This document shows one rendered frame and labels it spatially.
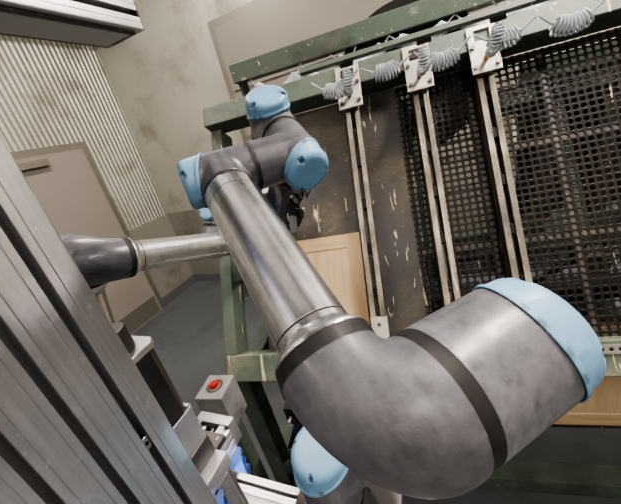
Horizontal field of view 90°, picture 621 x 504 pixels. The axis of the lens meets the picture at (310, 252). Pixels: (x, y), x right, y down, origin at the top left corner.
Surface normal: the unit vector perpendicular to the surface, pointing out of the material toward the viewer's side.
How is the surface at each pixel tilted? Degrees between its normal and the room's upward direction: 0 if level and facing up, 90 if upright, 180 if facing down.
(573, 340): 49
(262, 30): 90
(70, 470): 90
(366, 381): 29
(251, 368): 60
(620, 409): 90
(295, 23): 90
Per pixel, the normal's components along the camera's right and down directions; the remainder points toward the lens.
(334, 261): -0.29, -0.08
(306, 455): -0.34, -0.84
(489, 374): 0.07, -0.54
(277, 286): -0.38, -0.46
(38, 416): 0.91, -0.07
